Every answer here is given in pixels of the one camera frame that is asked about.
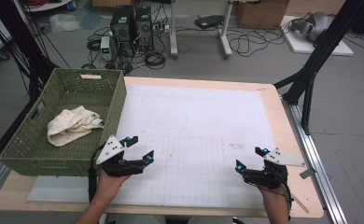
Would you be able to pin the clear plastic bag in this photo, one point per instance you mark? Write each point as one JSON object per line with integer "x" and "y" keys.
{"x": 64, "y": 22}

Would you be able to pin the person's right hand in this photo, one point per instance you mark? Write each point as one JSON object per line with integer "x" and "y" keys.
{"x": 273, "y": 194}

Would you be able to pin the white power supply unit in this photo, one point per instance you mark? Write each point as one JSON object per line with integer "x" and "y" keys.
{"x": 105, "y": 46}

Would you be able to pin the grey tape piece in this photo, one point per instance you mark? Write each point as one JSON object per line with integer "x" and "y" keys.
{"x": 307, "y": 173}

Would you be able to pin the white floor board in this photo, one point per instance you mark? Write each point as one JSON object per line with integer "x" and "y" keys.
{"x": 298, "y": 45}

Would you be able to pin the person's grey trousers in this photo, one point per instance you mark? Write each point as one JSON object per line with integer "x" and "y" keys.
{"x": 139, "y": 219}

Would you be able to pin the teal floor sheet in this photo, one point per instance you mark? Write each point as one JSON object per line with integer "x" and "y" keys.
{"x": 91, "y": 19}

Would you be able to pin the large black computer tower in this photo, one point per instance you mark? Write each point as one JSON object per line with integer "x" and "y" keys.
{"x": 122, "y": 28}

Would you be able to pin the thin wooden stick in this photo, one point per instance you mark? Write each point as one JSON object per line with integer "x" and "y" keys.
{"x": 300, "y": 202}

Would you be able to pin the white grid mat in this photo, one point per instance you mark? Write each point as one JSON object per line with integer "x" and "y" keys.
{"x": 202, "y": 109}

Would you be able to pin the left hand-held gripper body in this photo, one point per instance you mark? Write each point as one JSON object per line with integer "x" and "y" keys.
{"x": 110, "y": 151}

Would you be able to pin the large cardboard box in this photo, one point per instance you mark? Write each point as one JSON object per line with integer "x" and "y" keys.
{"x": 261, "y": 14}

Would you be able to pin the black flat device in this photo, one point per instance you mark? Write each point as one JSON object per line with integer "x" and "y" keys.
{"x": 208, "y": 21}

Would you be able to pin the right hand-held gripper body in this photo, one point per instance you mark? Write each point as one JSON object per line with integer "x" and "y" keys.
{"x": 273, "y": 174}

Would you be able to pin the aluminium rail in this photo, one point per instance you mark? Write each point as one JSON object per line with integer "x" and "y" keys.
{"x": 317, "y": 161}

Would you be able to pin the person's left hand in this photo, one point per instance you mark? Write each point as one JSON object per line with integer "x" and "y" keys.
{"x": 110, "y": 186}

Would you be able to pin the grey headset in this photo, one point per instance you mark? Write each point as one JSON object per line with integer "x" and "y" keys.
{"x": 314, "y": 25}

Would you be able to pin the green woven basket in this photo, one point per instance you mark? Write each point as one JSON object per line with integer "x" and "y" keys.
{"x": 77, "y": 93}

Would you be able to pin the cream egg print cloth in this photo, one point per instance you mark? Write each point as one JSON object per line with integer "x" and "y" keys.
{"x": 71, "y": 124}

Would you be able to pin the slim black computer tower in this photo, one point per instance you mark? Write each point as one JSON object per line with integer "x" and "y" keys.
{"x": 144, "y": 28}

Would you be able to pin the white desk leg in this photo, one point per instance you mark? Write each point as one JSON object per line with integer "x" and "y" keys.
{"x": 224, "y": 37}
{"x": 173, "y": 31}

